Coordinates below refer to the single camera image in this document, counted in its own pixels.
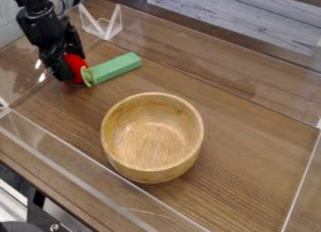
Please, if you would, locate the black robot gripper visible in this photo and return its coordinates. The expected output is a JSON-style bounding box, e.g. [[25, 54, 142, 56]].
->
[[16, 5, 85, 81]]

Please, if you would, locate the red plush strawberry toy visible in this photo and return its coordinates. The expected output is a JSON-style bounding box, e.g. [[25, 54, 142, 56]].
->
[[64, 54, 93, 87]]

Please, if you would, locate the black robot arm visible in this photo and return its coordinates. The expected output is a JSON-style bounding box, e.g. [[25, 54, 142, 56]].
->
[[15, 0, 85, 82]]

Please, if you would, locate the green rectangular block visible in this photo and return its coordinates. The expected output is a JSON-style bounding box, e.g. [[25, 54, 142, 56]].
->
[[89, 53, 142, 85]]

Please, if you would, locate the wooden bowl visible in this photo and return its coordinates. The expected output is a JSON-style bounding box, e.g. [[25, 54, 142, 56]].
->
[[100, 92, 204, 184]]

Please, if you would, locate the clear acrylic corner bracket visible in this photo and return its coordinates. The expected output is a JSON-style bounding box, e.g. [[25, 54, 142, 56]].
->
[[77, 4, 123, 40]]

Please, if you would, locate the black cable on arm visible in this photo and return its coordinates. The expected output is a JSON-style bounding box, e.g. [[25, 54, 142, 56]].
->
[[48, 0, 68, 18]]

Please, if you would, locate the black metal frame with screw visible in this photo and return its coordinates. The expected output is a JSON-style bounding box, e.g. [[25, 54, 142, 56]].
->
[[27, 191, 71, 232]]

